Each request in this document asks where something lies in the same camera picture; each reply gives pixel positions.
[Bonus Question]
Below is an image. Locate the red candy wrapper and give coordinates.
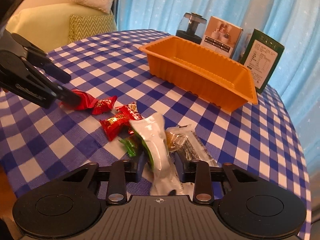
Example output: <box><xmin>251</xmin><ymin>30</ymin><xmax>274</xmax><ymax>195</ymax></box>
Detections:
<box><xmin>60</xmin><ymin>89</ymin><xmax>98</xmax><ymax>111</ymax></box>

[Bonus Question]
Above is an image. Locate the green twisted wrapper candy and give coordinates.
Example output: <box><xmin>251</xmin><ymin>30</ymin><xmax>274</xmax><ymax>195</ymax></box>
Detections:
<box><xmin>119</xmin><ymin>135</ymin><xmax>140</xmax><ymax>158</ymax></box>

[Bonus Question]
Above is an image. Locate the white green snack packet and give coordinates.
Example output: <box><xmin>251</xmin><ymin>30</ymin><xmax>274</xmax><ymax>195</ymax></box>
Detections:
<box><xmin>130</xmin><ymin>113</ymin><xmax>184</xmax><ymax>196</ymax></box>

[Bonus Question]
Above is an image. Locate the light green sofa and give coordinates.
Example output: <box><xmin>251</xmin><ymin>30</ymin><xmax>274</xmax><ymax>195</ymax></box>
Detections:
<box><xmin>7</xmin><ymin>3</ymin><xmax>113</xmax><ymax>52</ymax></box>

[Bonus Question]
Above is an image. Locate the clear sesame bar packet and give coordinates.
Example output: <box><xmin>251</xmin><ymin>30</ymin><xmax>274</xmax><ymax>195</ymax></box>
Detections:
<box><xmin>165</xmin><ymin>125</ymin><xmax>218</xmax><ymax>167</ymax></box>

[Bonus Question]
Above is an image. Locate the green chevron cushion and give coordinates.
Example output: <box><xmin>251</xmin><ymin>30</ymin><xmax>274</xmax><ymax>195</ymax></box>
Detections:
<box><xmin>68</xmin><ymin>14</ymin><xmax>117</xmax><ymax>43</ymax></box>

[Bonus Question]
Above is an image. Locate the blue white checkered tablecloth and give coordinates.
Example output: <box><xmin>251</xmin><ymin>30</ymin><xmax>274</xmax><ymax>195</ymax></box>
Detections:
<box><xmin>1</xmin><ymin>30</ymin><xmax>311</xmax><ymax>239</ymax></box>

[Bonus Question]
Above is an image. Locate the red gold candy packet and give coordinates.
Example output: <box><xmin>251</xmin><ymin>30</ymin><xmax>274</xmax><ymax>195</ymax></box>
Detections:
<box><xmin>100</xmin><ymin>101</ymin><xmax>143</xmax><ymax>141</ymax></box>

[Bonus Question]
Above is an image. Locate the orange plastic tray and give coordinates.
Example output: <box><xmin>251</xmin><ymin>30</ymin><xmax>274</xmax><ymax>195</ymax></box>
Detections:
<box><xmin>139</xmin><ymin>36</ymin><xmax>258</xmax><ymax>112</ymax></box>

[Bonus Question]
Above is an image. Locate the green milk carton box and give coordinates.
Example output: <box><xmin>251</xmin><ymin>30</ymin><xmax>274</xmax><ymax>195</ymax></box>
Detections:
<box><xmin>240</xmin><ymin>29</ymin><xmax>285</xmax><ymax>94</ymax></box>

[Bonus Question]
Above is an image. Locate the white humidifier product box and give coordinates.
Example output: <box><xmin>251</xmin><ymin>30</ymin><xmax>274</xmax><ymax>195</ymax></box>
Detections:
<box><xmin>200</xmin><ymin>16</ymin><xmax>243</xmax><ymax>59</ymax></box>

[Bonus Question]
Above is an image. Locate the dark glass humidifier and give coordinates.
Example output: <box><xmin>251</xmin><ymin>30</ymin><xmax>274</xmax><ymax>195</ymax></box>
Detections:
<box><xmin>176</xmin><ymin>12</ymin><xmax>207</xmax><ymax>44</ymax></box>

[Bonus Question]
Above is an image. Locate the blue star curtain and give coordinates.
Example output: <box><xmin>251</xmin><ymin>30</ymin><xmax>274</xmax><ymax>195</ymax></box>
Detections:
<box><xmin>116</xmin><ymin>0</ymin><xmax>319</xmax><ymax>175</ymax></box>

